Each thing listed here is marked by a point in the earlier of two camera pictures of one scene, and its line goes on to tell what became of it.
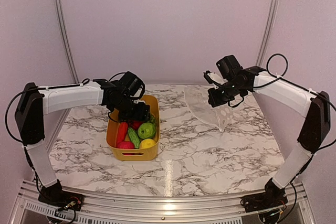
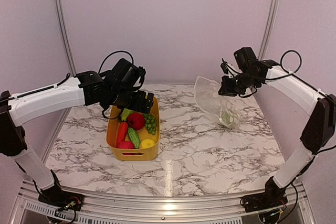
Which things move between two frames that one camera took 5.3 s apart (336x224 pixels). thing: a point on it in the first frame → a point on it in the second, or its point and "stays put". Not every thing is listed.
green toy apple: [146, 130] → [227, 118]
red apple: [135, 124] stays put
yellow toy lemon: [147, 143] stays put
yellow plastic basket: [148, 153] stays put
